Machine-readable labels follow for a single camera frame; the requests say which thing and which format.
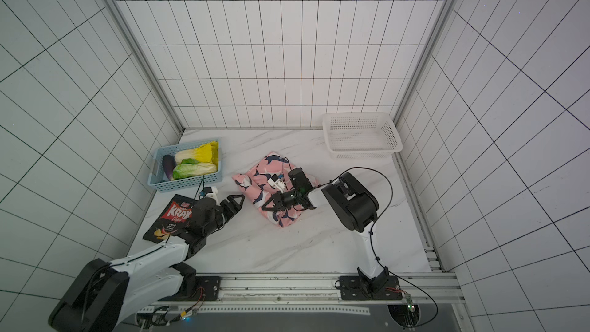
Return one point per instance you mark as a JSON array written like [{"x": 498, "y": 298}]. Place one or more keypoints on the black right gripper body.
[{"x": 283, "y": 199}]

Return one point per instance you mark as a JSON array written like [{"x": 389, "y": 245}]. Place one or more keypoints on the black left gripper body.
[{"x": 210, "y": 226}]

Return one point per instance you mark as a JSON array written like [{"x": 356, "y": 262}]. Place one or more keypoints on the pink shark print shorts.
[{"x": 253, "y": 185}]

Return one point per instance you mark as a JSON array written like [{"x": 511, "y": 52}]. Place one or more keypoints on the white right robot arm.
[{"x": 357, "y": 209}]

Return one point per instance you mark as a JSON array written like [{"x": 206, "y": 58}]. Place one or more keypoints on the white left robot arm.
[{"x": 107, "y": 292}]

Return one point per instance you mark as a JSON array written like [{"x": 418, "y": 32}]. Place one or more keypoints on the black Krax chips bag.
[{"x": 172, "y": 220}]

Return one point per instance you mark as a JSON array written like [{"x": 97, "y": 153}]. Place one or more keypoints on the green napa cabbage toy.
[{"x": 190, "y": 168}]

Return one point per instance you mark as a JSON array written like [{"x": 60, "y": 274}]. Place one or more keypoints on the yellow napa cabbage toy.
[{"x": 205, "y": 153}]

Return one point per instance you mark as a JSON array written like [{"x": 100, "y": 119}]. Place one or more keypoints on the blue plastic basket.
[{"x": 158, "y": 180}]

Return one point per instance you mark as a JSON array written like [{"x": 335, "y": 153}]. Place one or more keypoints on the purple eggplant toy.
[{"x": 169, "y": 164}]

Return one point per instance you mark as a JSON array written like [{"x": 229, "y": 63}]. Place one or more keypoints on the white plastic mesh basket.
[{"x": 361, "y": 135}]

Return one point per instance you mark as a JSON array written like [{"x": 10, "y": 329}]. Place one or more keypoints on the small green circuit board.
[{"x": 410, "y": 310}]

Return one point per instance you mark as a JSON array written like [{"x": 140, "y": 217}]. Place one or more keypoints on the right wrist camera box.
[{"x": 276, "y": 182}]

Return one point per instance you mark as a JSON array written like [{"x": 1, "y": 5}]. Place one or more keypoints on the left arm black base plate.
[{"x": 197, "y": 288}]

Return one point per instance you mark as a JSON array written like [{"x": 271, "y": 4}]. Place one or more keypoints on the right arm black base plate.
[{"x": 362, "y": 288}]

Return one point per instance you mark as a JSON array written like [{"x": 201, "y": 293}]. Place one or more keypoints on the aluminium mounting rail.
[{"x": 300, "y": 292}]

